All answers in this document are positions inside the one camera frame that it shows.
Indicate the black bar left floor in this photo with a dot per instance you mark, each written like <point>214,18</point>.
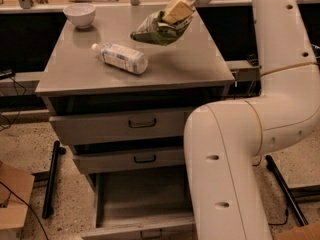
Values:
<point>47,206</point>

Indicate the black bar right floor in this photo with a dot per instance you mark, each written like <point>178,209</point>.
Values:
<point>272,167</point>

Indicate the cardboard box right corner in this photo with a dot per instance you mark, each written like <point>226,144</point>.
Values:
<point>308,232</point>

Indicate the grey top drawer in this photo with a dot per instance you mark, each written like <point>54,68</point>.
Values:
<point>120,126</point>

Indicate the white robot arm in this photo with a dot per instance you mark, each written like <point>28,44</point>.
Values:
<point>220,138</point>

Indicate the white ceramic bowl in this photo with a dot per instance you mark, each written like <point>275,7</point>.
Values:
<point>81,15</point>

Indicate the clear plastic water bottle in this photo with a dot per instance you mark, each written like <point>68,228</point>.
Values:
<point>122,57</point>

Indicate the grey open bottom drawer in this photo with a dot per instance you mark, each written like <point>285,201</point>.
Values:
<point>145,204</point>

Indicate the green jalapeno chip bag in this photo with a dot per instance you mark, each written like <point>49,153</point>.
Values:
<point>154,30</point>

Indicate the cardboard box left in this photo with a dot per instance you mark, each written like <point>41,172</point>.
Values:
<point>15,192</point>

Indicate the black bar floor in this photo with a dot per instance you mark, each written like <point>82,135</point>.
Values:
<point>47,206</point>
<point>272,167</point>

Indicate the grey middle drawer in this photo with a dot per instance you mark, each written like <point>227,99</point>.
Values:
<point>129,160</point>

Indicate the grey metal drawer cabinet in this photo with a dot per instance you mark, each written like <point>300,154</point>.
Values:
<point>188,73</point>

